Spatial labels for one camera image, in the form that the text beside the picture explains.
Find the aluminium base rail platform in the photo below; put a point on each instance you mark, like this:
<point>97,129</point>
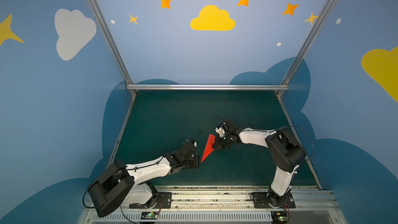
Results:
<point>227,205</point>

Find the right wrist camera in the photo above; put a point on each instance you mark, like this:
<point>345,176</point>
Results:
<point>228,127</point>

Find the green circuit board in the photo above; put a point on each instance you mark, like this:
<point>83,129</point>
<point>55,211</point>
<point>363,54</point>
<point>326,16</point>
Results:
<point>149,216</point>
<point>279,217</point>

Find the aluminium frame horizontal bar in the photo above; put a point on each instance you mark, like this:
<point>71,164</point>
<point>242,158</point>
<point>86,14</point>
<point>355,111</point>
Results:
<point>207,87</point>

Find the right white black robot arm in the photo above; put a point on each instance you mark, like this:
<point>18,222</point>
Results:
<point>286,151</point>

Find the red square paper sheet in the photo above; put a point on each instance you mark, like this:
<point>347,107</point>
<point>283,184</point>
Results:
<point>208,147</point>

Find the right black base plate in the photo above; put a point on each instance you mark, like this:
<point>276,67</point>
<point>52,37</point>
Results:
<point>271,200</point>

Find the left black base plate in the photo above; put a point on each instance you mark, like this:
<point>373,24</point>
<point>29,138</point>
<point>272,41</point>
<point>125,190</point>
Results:
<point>159,200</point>

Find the left green circuit board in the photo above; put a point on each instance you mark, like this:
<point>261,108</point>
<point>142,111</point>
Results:
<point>149,216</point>

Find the right aluminium frame post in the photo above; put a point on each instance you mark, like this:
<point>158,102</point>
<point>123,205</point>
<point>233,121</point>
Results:
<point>315,29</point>

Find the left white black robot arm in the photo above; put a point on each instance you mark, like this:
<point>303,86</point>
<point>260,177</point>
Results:
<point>128,183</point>

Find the left aluminium frame post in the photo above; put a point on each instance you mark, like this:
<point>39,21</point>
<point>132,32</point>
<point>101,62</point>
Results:
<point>95,8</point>

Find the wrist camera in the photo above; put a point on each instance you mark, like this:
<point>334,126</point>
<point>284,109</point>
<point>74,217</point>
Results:
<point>228,127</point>
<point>188,149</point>

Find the aluminium frame post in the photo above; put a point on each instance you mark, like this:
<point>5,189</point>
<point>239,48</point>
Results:
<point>95,8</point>
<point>315,29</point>

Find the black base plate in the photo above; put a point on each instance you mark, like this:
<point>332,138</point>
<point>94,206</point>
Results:
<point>271,200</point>
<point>159,200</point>

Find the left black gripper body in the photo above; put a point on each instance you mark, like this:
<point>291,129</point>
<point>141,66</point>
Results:
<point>193,155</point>

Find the right green circuit board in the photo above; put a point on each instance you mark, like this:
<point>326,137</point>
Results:
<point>279,217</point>

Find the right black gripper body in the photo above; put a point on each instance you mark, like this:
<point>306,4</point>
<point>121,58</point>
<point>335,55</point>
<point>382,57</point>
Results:
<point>224,138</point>

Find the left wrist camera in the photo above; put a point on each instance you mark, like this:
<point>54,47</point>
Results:
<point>188,149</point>

